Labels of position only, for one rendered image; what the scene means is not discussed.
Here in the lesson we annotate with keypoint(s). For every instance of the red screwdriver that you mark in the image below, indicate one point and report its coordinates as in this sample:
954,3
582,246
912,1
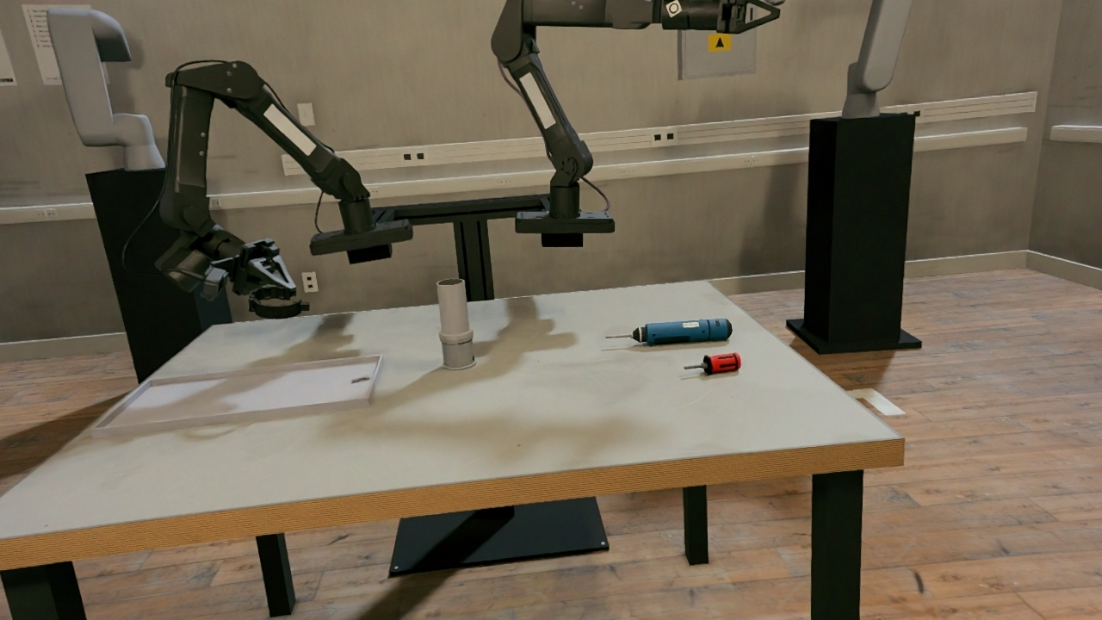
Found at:
718,363

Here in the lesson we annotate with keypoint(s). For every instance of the white hollow tube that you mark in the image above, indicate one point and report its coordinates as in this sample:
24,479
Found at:
453,309

